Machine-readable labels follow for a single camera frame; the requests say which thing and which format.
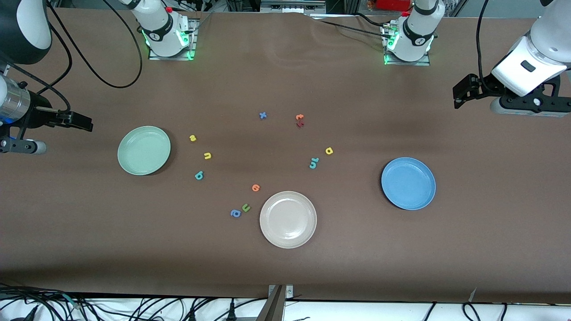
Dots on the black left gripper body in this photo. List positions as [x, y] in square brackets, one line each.
[485, 85]

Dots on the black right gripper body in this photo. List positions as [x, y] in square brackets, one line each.
[39, 117]

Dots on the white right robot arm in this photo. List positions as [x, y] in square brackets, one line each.
[160, 26]

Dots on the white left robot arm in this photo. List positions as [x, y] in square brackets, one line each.
[419, 26]

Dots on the pale green plate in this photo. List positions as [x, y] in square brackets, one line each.
[143, 150]

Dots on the blue plate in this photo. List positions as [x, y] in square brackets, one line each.
[408, 183]

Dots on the red object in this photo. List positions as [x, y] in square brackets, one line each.
[392, 4]

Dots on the teal letter g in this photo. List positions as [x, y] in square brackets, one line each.
[199, 175]

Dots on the blue foam letter a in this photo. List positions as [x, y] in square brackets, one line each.
[235, 213]

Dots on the silver equipment box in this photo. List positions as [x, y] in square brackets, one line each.
[292, 5]

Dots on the beige plate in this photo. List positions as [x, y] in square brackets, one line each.
[288, 219]

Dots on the brown table cover sheet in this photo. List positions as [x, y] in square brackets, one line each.
[285, 267]

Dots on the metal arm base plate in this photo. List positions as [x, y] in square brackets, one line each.
[426, 63]
[192, 44]

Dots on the aluminium table bracket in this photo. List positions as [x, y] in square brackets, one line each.
[274, 303]

